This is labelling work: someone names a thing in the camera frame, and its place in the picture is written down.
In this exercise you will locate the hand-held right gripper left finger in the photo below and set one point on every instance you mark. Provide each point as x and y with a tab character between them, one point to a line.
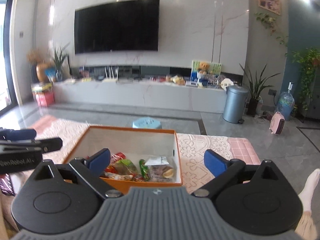
98	158

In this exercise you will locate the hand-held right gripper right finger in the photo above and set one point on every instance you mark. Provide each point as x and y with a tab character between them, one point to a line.
215	160

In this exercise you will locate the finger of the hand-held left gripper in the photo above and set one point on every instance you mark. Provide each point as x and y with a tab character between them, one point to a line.
50	145
20	134

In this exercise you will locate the large red snack packet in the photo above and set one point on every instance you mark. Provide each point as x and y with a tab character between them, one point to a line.
112	166

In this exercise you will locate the orange cardboard box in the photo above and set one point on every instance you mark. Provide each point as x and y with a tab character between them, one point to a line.
117	140

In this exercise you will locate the green raisin packet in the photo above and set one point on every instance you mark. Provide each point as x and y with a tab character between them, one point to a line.
125	167

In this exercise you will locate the green sausage stick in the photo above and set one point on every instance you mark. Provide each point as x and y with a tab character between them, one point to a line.
144	170

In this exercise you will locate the clear round biscuit packet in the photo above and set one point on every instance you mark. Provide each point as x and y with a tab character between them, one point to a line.
160	171

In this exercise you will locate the pink checked tablecloth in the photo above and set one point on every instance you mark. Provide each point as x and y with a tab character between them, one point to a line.
242	150

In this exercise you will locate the pink box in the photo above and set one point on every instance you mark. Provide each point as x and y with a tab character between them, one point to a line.
45	100

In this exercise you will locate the grey pedal trash can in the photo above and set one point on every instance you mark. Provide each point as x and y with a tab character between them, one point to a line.
235	105

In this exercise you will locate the light blue plastic stool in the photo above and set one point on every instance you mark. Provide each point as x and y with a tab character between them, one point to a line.
146	123

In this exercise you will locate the long-leaved plant in black pot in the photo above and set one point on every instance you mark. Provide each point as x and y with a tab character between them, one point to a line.
252	107

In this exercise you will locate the golden vase with dried flowers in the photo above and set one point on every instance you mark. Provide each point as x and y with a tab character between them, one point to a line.
41	72

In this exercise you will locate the pink space heater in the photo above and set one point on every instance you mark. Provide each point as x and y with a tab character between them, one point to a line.
276	125

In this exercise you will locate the white marble television cabinet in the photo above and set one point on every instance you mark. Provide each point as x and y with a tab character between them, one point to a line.
140	95

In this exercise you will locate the white round gadget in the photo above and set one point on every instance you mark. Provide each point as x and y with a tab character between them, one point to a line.
227	83

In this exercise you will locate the small long-leaved potted plant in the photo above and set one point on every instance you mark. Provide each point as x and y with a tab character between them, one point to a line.
59	66

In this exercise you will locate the white wifi router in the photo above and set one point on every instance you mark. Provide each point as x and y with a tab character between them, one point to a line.
111	80

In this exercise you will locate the pile of small snack bags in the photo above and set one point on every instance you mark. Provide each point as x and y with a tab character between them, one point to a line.
178	80

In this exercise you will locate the blue water jug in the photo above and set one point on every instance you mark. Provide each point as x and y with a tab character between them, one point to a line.
286	105

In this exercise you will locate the green photo board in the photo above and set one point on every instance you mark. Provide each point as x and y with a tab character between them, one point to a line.
216	68

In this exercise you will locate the brown teddy bear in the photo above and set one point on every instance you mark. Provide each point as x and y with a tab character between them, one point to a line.
203	66

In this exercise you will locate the person's white sock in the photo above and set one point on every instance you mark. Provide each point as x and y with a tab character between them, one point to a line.
310	187

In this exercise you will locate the black television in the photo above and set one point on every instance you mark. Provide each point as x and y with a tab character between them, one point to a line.
115	27

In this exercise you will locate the green ivy plant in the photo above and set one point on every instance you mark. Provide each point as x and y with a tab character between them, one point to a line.
307	60

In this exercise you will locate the trailing wall vine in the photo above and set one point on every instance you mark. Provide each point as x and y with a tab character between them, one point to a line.
266	20

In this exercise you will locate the framed wall picture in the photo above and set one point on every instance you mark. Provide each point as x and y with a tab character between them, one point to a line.
268	2

